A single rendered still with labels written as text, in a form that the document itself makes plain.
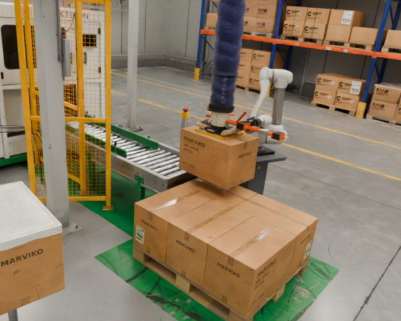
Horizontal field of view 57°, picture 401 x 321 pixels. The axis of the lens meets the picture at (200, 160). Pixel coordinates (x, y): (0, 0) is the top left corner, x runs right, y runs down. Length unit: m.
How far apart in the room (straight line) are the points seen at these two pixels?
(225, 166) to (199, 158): 0.29
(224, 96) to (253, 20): 8.30
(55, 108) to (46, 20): 0.70
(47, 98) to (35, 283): 1.70
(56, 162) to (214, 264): 1.69
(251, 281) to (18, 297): 1.40
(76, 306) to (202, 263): 0.97
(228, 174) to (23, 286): 1.80
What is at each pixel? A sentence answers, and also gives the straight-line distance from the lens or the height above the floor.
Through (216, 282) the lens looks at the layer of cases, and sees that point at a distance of 2.83.
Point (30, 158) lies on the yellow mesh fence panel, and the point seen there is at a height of 0.59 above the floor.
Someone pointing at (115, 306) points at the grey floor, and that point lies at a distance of 3.02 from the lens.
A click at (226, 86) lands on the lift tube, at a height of 1.50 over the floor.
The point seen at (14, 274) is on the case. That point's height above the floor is 0.83.
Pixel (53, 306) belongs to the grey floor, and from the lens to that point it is 3.08.
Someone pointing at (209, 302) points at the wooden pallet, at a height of 0.02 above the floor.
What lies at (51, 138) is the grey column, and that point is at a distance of 3.46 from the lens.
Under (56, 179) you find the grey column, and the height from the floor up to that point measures 0.55.
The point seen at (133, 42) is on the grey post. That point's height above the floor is 1.52.
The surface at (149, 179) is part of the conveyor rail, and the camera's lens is 3.67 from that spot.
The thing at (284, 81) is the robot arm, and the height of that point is 1.52.
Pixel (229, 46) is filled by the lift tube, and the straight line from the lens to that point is 3.16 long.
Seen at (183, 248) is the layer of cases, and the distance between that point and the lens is 2.92.
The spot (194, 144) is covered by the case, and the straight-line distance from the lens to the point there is 3.36.
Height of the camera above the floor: 2.06
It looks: 21 degrees down
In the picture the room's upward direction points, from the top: 5 degrees clockwise
